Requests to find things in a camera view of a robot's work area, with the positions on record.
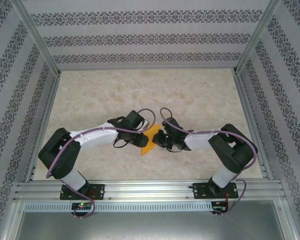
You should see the left controller circuit board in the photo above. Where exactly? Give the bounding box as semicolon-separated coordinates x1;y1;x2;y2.
71;202;92;211

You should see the controller circuit board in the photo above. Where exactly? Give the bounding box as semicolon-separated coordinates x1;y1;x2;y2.
211;201;228;211
71;202;92;211

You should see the aluminium frame profile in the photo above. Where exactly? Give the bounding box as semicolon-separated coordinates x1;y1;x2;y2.
274;199;300;240
0;201;26;240

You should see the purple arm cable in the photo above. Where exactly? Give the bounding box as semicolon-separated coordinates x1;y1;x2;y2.
159;107;259;218
45;108;158;220

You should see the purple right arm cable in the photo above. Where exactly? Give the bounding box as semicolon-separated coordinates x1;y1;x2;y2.
159;107;259;218

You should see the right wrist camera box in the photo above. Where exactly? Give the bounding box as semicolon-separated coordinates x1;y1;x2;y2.
161;115;182;133

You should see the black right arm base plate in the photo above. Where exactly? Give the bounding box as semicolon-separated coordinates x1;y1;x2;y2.
192;181;240;200

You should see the grey slotted cable duct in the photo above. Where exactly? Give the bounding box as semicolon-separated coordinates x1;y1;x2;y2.
23;201;213;213

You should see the right controller circuit board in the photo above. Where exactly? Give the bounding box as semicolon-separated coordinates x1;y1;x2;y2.
211;201;228;211

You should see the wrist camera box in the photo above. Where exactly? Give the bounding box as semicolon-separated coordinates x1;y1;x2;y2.
124;109;150;130
161;115;182;133

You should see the orange paper sheet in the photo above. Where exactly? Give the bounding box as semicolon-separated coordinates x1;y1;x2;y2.
140;124;163;156

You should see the thin black left gripper cable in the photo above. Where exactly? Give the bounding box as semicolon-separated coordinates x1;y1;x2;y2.
112;139;129;149

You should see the aluminium frame post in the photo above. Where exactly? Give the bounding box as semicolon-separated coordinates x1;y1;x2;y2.
11;0;61;76
233;0;282;75

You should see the aluminium side rail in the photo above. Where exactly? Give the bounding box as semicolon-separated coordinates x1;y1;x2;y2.
232;71;275;180
24;72;62;182

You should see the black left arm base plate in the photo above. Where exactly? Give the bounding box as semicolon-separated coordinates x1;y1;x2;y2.
59;183;106;201

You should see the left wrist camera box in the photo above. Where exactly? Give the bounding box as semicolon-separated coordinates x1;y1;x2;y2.
124;109;150;130

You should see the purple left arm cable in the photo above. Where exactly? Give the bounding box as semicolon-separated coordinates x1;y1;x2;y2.
45;108;158;220

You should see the grey metal panel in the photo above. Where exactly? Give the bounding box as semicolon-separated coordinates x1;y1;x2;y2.
14;199;296;240

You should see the aluminium mounting rail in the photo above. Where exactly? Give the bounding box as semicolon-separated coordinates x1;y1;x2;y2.
13;178;287;201

